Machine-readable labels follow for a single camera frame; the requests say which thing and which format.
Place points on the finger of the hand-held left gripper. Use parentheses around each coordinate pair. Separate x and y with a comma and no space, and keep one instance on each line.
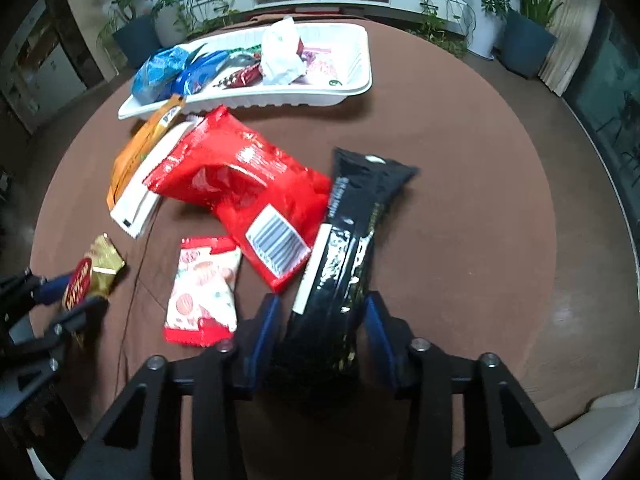
(75,317)
(50,291)

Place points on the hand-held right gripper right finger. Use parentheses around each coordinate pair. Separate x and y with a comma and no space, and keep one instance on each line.
(380,345)

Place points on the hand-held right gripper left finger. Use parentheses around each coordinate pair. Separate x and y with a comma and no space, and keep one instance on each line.
(265,340)

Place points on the gold candy packet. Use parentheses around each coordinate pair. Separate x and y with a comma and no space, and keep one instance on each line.
(100,265)

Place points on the white red-edged candy packet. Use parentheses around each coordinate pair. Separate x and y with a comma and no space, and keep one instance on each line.
(200,285)

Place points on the black snack packet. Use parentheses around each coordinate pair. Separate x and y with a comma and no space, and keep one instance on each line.
(350,220)

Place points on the orange snack packet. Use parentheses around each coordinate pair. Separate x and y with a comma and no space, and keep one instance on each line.
(135,155)

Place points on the red snack bag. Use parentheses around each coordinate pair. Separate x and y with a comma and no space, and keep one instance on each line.
(225,175)

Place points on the light blue snack packet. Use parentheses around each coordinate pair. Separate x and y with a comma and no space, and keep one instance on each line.
(157,72)

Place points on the white plastic tray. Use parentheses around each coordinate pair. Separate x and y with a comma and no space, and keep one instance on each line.
(345,90)

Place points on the pink cartoon snack packet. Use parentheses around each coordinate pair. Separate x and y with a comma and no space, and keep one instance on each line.
(322,67)

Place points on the white snack bag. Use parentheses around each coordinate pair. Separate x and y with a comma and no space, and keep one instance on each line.
(280,55)

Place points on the green snack packet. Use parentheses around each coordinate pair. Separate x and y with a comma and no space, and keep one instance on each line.
(245,52)

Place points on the cream sofa cushion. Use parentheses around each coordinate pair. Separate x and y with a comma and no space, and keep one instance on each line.
(595,430)

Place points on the small-leaf tree blue pot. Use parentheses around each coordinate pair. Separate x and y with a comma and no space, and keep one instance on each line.
(135,40)

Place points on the plant in ribbed white pot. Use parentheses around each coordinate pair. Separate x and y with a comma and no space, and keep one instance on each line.
(167,25)

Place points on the plant in tall white pot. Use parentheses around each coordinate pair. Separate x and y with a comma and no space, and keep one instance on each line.
(485,35)

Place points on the sliding glass door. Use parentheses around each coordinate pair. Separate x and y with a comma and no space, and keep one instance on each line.
(615,110)

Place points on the broad-leaf plant blue pot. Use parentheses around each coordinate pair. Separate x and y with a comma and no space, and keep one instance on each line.
(525,45)

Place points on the beige curtain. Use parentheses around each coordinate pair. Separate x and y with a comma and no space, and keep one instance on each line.
(570,45)

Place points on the built-in wall cabinet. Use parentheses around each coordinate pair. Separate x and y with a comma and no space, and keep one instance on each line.
(45,75)

